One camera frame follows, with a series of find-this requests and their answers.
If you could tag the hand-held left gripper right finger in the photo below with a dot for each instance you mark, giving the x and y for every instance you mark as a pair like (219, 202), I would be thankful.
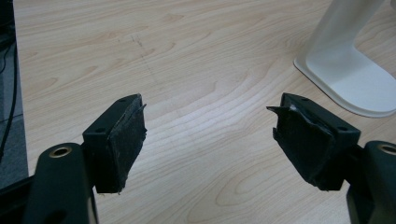
(314, 140)

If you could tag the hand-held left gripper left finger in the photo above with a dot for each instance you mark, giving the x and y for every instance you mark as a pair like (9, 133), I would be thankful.
(115, 146)

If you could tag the white stand base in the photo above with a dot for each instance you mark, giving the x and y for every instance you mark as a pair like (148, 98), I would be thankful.
(351, 71)

